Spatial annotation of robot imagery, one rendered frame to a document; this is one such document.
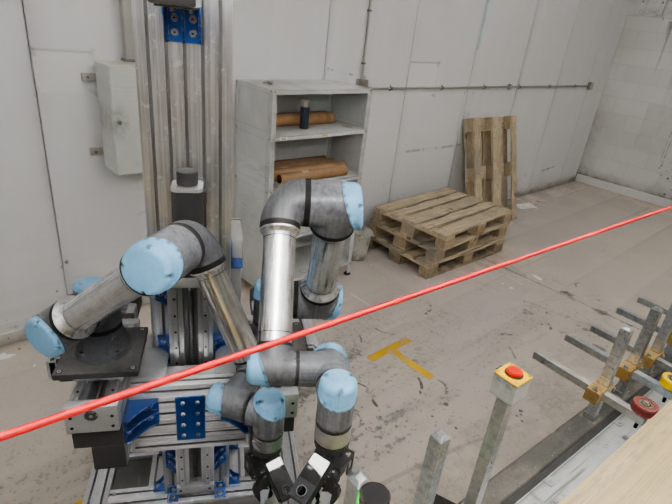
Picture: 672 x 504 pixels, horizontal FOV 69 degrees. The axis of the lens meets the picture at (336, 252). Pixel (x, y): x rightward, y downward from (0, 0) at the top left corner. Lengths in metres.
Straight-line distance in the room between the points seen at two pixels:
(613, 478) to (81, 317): 1.49
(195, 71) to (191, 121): 0.13
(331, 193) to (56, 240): 2.48
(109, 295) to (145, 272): 0.16
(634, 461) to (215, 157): 1.52
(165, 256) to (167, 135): 0.49
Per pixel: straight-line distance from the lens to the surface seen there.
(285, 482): 1.33
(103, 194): 3.40
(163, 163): 1.50
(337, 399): 0.98
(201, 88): 1.46
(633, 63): 8.69
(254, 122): 3.44
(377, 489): 1.07
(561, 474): 2.08
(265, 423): 1.22
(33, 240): 3.39
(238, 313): 1.27
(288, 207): 1.14
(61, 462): 2.81
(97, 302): 1.27
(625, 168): 8.72
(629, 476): 1.76
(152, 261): 1.09
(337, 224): 1.17
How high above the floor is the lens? 2.00
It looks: 25 degrees down
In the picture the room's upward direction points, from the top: 6 degrees clockwise
